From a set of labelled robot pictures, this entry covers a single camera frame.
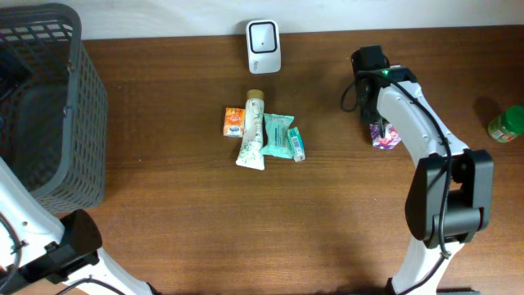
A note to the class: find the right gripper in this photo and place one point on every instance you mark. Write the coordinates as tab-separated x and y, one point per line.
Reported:
368	115

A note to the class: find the red purple tissue pack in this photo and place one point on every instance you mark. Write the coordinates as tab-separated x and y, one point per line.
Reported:
388	140

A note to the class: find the small teal box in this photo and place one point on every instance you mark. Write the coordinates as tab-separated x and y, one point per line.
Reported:
297	146

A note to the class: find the teal wet wipes pouch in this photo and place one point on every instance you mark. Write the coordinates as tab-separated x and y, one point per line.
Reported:
276	127

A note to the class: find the green jar with green lid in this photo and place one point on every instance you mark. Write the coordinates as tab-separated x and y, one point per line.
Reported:
507	126

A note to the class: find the white tube with tan cap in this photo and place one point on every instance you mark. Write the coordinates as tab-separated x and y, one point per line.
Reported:
249	155

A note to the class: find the small orange box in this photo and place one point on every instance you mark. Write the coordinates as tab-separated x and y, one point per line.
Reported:
234	122

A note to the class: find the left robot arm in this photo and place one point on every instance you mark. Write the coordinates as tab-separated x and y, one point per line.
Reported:
36	245

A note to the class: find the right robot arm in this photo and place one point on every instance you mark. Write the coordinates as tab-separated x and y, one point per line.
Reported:
449	198

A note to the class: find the grey plastic mesh basket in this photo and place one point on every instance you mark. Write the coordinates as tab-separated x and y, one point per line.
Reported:
54	108

